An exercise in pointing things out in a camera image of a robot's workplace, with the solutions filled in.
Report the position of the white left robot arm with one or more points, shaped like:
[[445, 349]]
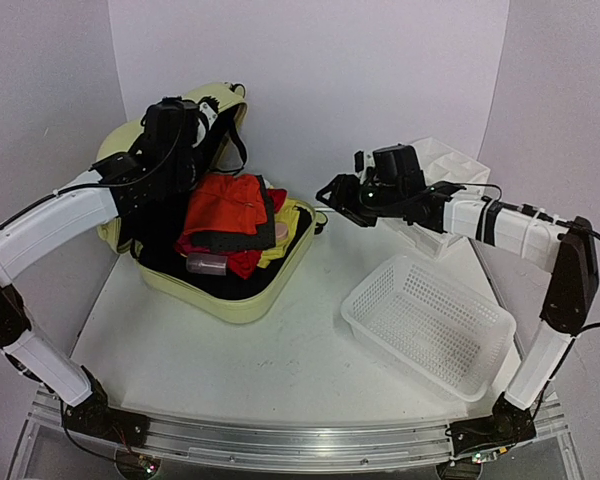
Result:
[[40, 299]]

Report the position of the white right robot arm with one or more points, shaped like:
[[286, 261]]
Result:
[[562, 251]]

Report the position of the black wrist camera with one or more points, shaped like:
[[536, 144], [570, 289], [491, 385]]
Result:
[[169, 125], [398, 165]]

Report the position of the red folded garment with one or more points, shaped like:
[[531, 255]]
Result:
[[241, 260]]

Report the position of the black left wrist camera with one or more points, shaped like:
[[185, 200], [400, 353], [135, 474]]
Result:
[[169, 125]]

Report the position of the orange folded garment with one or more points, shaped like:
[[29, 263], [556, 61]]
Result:
[[226, 204]]

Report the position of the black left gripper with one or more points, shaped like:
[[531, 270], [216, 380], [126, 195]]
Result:
[[137, 145]]

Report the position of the yellow folded garment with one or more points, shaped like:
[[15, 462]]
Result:
[[291, 221]]

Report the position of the clear pink plastic bottle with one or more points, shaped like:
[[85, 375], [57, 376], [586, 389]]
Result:
[[206, 264]]

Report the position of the black folded garment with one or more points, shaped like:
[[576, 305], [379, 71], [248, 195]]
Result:
[[265, 233]]

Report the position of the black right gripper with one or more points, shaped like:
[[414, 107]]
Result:
[[353, 201]]

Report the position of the pink round container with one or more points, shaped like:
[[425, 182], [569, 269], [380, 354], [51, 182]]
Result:
[[281, 231]]

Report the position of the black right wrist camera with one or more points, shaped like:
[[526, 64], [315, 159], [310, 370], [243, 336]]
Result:
[[398, 165]]

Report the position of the pale green hard-shell suitcase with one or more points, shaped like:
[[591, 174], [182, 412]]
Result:
[[150, 239]]

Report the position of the white perforated plastic basket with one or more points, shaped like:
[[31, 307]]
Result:
[[442, 334]]

